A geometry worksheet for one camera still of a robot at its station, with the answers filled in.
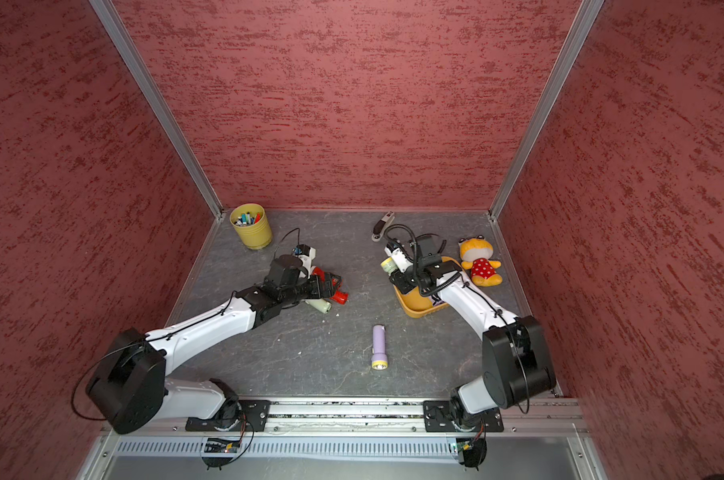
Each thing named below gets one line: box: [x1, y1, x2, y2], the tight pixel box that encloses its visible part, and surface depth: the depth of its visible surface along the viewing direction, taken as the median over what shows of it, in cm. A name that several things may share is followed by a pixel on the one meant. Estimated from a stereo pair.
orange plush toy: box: [458, 235, 503, 287], surface depth 102 cm
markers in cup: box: [234, 212, 261, 227], surface depth 105 cm
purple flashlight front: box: [371, 324, 388, 371], surface depth 85 cm
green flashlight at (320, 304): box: [304, 298, 332, 314], surface depth 94 cm
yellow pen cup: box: [230, 203, 273, 250], surface depth 105 cm
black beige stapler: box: [371, 210, 395, 242], surface depth 115 cm
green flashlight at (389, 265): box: [380, 256, 398, 276], surface depth 87 cm
